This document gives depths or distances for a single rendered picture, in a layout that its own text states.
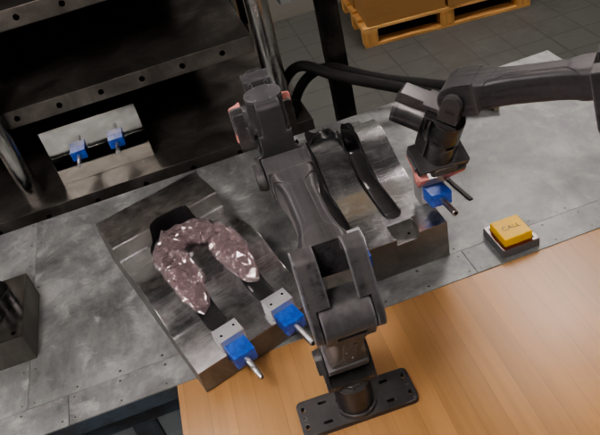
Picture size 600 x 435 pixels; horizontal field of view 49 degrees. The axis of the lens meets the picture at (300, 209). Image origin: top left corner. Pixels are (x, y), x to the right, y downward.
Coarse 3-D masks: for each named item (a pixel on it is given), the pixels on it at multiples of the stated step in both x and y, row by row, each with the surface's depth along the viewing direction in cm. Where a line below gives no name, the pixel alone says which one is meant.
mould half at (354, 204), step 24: (312, 144) 151; (336, 144) 150; (384, 144) 148; (336, 168) 146; (384, 168) 146; (336, 192) 143; (360, 192) 142; (408, 192) 138; (360, 216) 135; (408, 216) 132; (432, 216) 130; (384, 240) 128; (432, 240) 130; (384, 264) 130; (408, 264) 132
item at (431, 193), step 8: (440, 176) 130; (424, 184) 130; (432, 184) 130; (440, 184) 130; (416, 192) 133; (424, 192) 130; (432, 192) 128; (440, 192) 127; (448, 192) 127; (424, 200) 132; (432, 200) 127; (440, 200) 127; (448, 200) 128; (448, 208) 124
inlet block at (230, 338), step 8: (232, 320) 121; (224, 328) 120; (232, 328) 119; (240, 328) 119; (216, 336) 118; (224, 336) 118; (232, 336) 118; (240, 336) 119; (216, 344) 121; (224, 344) 118; (232, 344) 118; (240, 344) 117; (248, 344) 117; (224, 352) 118; (232, 352) 116; (240, 352) 116; (248, 352) 116; (232, 360) 116; (240, 360) 116; (248, 360) 115; (256, 368) 114
